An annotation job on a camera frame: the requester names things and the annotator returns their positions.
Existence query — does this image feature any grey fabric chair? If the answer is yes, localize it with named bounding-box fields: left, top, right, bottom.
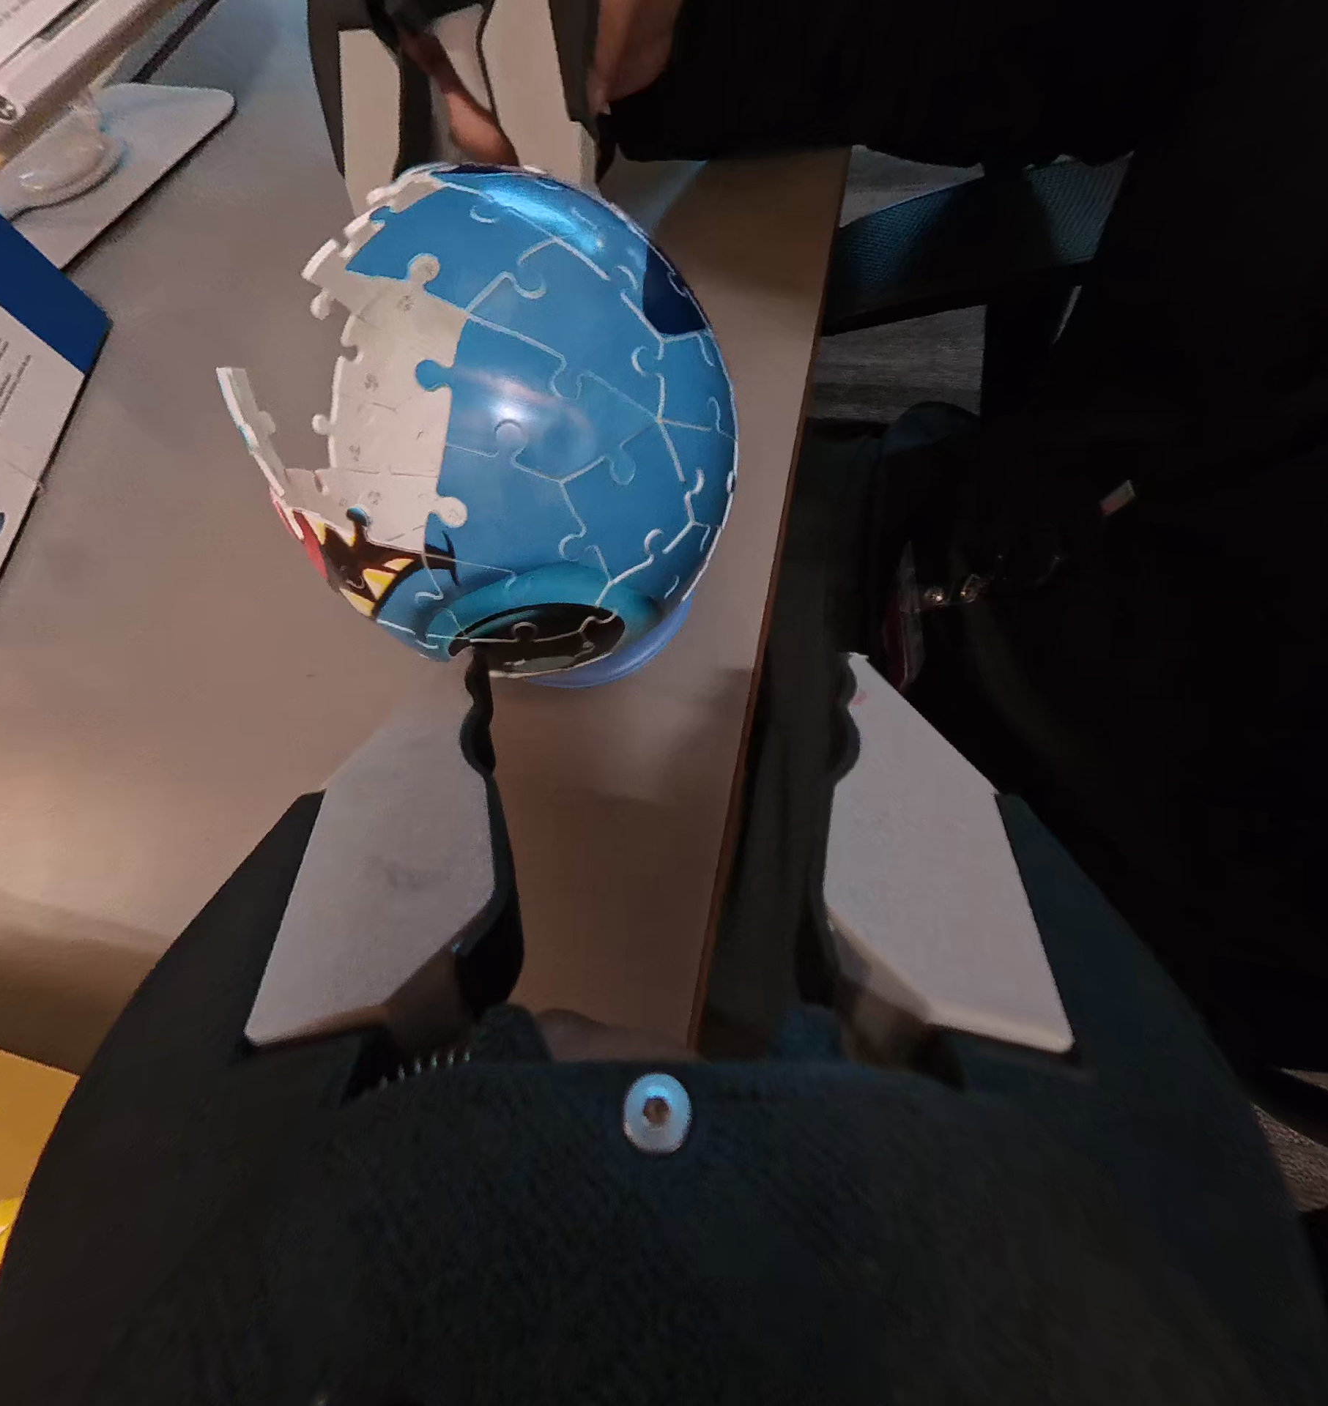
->
left=822, top=155, right=1127, bottom=332

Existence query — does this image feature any person's right hand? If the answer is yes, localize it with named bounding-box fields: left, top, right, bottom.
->
left=405, top=0, right=675, bottom=167

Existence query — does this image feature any yellow plastic bin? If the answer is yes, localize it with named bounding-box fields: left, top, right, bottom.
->
left=0, top=1039, right=79, bottom=1358

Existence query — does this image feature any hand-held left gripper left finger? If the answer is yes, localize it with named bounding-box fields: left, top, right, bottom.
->
left=244, top=655, right=523, bottom=1052

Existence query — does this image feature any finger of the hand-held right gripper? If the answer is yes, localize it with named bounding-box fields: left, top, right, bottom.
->
left=474, top=0, right=601, bottom=187
left=333, top=22, right=436, bottom=216

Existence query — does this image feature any person's right forearm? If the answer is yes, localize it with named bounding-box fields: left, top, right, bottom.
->
left=603, top=0, right=1170, bottom=167

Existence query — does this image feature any blue puzzle ball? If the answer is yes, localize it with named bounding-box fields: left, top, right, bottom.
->
left=215, top=164, right=739, bottom=675

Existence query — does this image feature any white blue puzzle box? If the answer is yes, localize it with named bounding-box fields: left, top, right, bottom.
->
left=0, top=196, right=112, bottom=644

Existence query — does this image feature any person's left hand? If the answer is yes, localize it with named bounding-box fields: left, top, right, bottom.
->
left=536, top=1010, right=697, bottom=1062

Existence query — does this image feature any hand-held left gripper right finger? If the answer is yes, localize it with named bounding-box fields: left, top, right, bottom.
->
left=800, top=655, right=1076, bottom=1057

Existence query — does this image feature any white clip rod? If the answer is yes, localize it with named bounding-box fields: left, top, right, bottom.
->
left=0, top=0, right=197, bottom=149

